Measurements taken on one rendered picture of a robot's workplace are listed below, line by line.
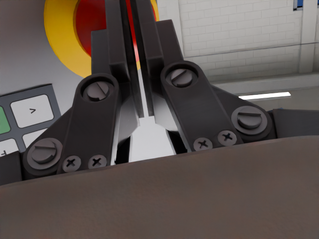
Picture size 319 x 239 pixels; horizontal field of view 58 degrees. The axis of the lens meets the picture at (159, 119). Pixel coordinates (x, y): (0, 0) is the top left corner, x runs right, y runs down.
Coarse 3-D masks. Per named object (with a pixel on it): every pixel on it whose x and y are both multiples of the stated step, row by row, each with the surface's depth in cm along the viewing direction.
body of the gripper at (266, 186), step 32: (160, 160) 6; (192, 160) 6; (224, 160) 6; (256, 160) 6; (288, 160) 6; (0, 192) 6; (32, 192) 6; (64, 192) 5; (96, 192) 5; (128, 192) 5; (160, 192) 5; (192, 192) 5; (224, 192) 5; (256, 192) 5; (288, 192) 5; (0, 224) 5; (32, 224) 5; (64, 224) 5; (96, 224) 5; (128, 224) 5; (160, 224) 5; (192, 224) 5; (224, 224) 5; (256, 224) 5; (288, 224) 5
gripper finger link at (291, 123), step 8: (272, 112) 8; (280, 112) 8; (288, 112) 8; (296, 112) 8; (304, 112) 8; (312, 112) 8; (272, 120) 8; (280, 120) 8; (288, 120) 8; (296, 120) 8; (304, 120) 8; (312, 120) 8; (272, 128) 8; (280, 128) 8; (288, 128) 8; (296, 128) 8; (304, 128) 8; (312, 128) 8; (272, 136) 8; (280, 136) 8; (288, 136) 8; (296, 136) 7
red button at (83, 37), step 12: (84, 0) 12; (96, 0) 12; (84, 12) 12; (96, 12) 12; (84, 24) 12; (96, 24) 12; (132, 24) 13; (84, 36) 12; (132, 36) 13; (84, 48) 13
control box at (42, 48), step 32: (0, 0) 13; (32, 0) 13; (64, 0) 14; (0, 32) 13; (32, 32) 13; (64, 32) 14; (0, 64) 13; (32, 64) 14; (64, 64) 14; (64, 96) 15; (160, 128) 18
